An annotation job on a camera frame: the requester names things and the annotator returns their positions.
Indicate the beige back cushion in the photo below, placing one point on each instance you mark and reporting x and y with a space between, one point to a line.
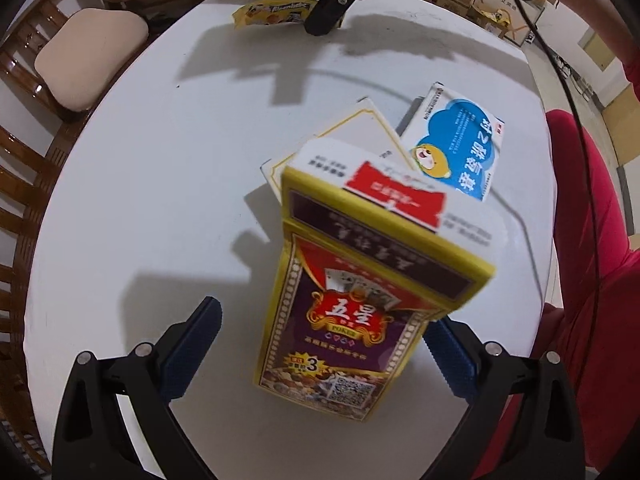
85 60

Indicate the person's right forearm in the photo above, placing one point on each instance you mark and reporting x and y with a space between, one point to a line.
595 30

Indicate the person in red clothes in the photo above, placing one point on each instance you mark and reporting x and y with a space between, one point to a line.
620 210

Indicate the playing card box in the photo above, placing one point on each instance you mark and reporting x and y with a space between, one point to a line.
340 340

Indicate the yellow snack wrapper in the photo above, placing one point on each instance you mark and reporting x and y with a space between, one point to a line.
270 12

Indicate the blue medicine box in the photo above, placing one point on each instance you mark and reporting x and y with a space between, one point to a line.
460 145

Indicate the pile of cardboard boxes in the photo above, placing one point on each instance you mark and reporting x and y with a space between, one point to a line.
500 15

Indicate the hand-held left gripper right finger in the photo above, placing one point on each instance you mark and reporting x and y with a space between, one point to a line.
452 355

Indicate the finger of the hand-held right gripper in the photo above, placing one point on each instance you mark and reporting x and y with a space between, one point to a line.
330 15

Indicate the wooden sofa bench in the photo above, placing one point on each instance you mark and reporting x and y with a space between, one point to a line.
20 210

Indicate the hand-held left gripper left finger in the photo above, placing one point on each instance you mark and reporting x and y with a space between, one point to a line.
192 345

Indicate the white cigarette box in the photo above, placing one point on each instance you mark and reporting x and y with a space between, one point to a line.
340 140

